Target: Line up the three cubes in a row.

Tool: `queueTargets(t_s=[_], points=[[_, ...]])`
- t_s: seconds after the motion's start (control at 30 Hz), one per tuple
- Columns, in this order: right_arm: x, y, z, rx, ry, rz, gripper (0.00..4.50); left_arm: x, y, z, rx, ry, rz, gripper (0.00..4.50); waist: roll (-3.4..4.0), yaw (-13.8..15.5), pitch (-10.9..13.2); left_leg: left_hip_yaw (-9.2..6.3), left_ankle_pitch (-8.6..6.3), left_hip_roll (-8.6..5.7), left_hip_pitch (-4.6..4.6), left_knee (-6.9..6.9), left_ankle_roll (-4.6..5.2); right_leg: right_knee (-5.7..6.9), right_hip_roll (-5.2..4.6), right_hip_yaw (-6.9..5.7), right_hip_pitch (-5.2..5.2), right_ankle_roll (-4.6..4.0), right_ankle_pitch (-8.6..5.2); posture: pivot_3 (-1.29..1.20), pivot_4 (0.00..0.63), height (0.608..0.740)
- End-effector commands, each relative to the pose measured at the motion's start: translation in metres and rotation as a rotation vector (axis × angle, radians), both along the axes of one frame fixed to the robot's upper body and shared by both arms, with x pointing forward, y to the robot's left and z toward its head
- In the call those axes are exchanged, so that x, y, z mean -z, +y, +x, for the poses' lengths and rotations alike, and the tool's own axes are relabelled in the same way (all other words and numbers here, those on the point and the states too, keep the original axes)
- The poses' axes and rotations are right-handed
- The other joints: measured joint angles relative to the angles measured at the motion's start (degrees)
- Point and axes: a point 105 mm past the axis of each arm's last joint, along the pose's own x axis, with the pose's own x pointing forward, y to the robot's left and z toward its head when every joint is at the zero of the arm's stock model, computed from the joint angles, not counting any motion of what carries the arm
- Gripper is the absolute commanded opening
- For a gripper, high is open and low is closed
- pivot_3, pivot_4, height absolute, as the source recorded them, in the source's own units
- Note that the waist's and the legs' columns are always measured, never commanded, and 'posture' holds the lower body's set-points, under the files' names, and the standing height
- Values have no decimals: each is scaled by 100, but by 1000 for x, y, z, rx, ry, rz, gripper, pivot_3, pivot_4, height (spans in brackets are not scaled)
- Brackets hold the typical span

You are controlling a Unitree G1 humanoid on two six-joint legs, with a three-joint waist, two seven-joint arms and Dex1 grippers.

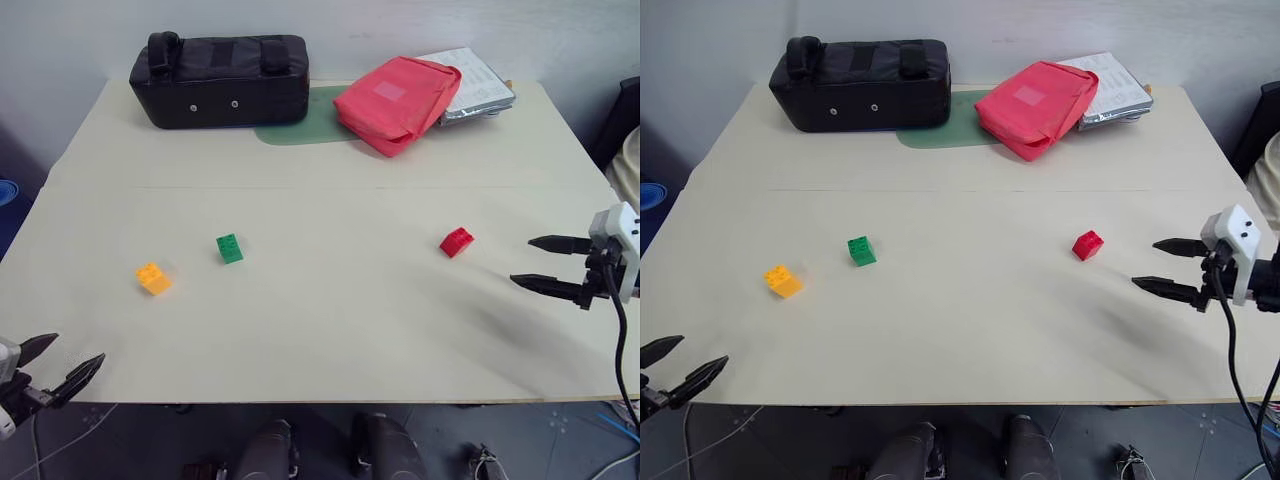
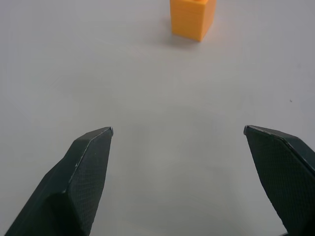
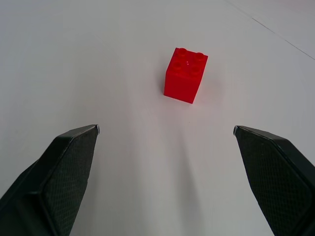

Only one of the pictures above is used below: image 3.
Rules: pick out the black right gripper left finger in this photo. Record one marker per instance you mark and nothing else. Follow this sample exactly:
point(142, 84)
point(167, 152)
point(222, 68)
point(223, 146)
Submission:
point(56, 182)

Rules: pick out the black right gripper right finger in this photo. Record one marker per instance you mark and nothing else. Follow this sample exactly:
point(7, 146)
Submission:
point(273, 179)

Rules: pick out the red building block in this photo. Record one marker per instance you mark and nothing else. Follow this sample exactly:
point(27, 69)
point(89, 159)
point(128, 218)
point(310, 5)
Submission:
point(183, 81)

